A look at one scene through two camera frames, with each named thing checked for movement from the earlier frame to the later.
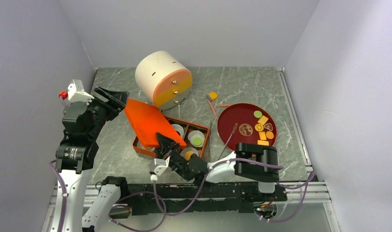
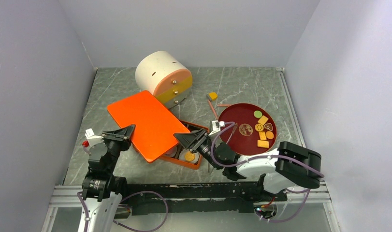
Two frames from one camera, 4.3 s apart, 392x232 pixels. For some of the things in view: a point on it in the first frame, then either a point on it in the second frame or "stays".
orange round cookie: x=188 y=155 stays
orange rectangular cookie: x=263 y=142 stays
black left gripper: x=118 y=98 to x=123 y=134
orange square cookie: x=262 y=136 stays
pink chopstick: x=211 y=106 stays
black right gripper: x=165 y=144 to x=192 y=140
